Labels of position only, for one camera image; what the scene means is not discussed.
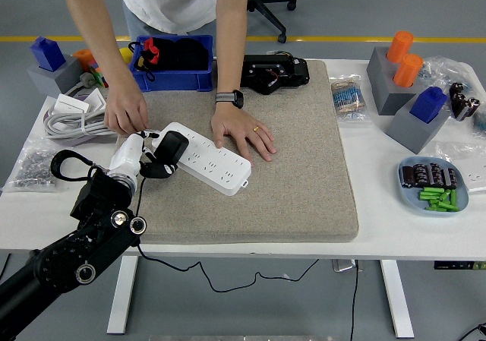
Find person's left hand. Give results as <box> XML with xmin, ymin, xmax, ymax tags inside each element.
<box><xmin>210</xmin><ymin>105</ymin><xmax>277</xmax><ymax>166</ymax></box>

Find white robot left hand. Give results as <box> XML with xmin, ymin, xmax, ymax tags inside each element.
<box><xmin>107</xmin><ymin>129</ymin><xmax>179</xmax><ymax>181</ymax></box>

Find person's right hand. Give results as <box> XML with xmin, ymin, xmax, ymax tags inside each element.
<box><xmin>103</xmin><ymin>77</ymin><xmax>150</xmax><ymax>136</ymax></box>

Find black plug with cord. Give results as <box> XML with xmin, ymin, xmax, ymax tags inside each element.
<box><xmin>134</xmin><ymin>130</ymin><xmax>320</xmax><ymax>293</ymax></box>

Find white power strip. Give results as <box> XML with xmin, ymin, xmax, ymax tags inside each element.
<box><xmin>151</xmin><ymin>122</ymin><xmax>253</xmax><ymax>197</ymax></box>

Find grey black wristwatch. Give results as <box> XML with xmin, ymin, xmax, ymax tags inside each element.
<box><xmin>215</xmin><ymin>89</ymin><xmax>245</xmax><ymax>109</ymax></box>

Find white square card box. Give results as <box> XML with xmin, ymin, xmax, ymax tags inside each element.
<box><xmin>82</xmin><ymin>87</ymin><xmax>109</xmax><ymax>112</ymax></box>

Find colourful puzzle cube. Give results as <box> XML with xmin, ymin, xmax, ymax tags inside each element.
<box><xmin>87</xmin><ymin>62</ymin><xmax>110</xmax><ymax>88</ymax></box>

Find lavender plate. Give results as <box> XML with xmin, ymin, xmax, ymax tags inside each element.
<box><xmin>43</xmin><ymin>107</ymin><xmax>98</xmax><ymax>147</ymax></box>

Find blue plastic bin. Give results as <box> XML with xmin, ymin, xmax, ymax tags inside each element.
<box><xmin>128</xmin><ymin>34</ymin><xmax>214</xmax><ymax>93</ymax></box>

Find orange cup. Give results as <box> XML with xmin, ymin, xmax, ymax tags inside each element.
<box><xmin>71</xmin><ymin>49</ymin><xmax>96</xmax><ymax>72</ymax></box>

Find black electronic device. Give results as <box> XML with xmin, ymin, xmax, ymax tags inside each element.
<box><xmin>240</xmin><ymin>51</ymin><xmax>311</xmax><ymax>96</ymax></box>

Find grey block holder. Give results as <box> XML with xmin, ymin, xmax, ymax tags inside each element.
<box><xmin>26</xmin><ymin>54</ymin><xmax>84</xmax><ymax>97</ymax></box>
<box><xmin>386</xmin><ymin>96</ymin><xmax>451</xmax><ymax>155</ymax></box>

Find grey-brown mat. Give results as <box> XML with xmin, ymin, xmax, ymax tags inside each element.
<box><xmin>96</xmin><ymin>59</ymin><xmax>360</xmax><ymax>245</ymax></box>

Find black cloth pouch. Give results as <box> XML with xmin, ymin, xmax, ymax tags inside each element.
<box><xmin>157</xmin><ymin>36</ymin><xmax>210</xmax><ymax>71</ymax></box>

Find blue block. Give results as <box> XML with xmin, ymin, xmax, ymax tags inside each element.
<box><xmin>30</xmin><ymin>36</ymin><xmax>67</xmax><ymax>72</ymax></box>
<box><xmin>409</xmin><ymin>86</ymin><xmax>449</xmax><ymax>125</ymax></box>

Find clear bag of screws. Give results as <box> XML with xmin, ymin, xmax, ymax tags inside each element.
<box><xmin>2</xmin><ymin>137</ymin><xmax>71</xmax><ymax>194</ymax></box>

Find clear bag of resistors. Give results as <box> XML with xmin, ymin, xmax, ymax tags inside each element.
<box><xmin>328</xmin><ymin>74</ymin><xmax>372</xmax><ymax>124</ymax></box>

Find white table leg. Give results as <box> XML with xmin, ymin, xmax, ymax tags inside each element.
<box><xmin>379</xmin><ymin>260</ymin><xmax>415</xmax><ymax>339</ymax></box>
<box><xmin>106</xmin><ymin>256</ymin><xmax>138</xmax><ymax>335</ymax></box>

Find grey two-hole block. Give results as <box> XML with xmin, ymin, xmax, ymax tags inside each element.
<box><xmin>366</xmin><ymin>46</ymin><xmax>424</xmax><ymax>116</ymax></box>

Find orange cylinder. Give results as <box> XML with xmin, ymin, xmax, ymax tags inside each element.
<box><xmin>386</xmin><ymin>30</ymin><xmax>414</xmax><ymax>64</ymax></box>
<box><xmin>393</xmin><ymin>53</ymin><xmax>424</xmax><ymax>88</ymax></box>

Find light blue plate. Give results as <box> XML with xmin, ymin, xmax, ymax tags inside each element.
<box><xmin>396</xmin><ymin>156</ymin><xmax>470</xmax><ymax>218</ymax></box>

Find crumpled clear plastic bag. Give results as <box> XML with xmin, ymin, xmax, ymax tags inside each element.
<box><xmin>417</xmin><ymin>55</ymin><xmax>486</xmax><ymax>103</ymax></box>

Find large dark capacitor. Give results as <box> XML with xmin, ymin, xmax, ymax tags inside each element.
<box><xmin>449</xmin><ymin>82</ymin><xmax>467</xmax><ymax>118</ymax></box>
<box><xmin>457</xmin><ymin>96</ymin><xmax>481</xmax><ymax>122</ymax></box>

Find clear bag white part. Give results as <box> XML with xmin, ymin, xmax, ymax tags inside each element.
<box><xmin>434</xmin><ymin>139</ymin><xmax>486</xmax><ymax>194</ymax></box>

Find black table control panel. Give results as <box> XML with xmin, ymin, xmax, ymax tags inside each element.
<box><xmin>434</xmin><ymin>260</ymin><xmax>486</xmax><ymax>270</ymax></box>

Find grey metal bracket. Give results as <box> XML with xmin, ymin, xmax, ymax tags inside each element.
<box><xmin>332</xmin><ymin>259</ymin><xmax>364</xmax><ymax>273</ymax></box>

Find black hanging cable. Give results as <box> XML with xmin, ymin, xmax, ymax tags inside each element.
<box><xmin>349</xmin><ymin>259</ymin><xmax>360</xmax><ymax>341</ymax></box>

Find black floor cable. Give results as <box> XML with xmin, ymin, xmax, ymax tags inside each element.
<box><xmin>457</xmin><ymin>320</ymin><xmax>486</xmax><ymax>341</ymax></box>

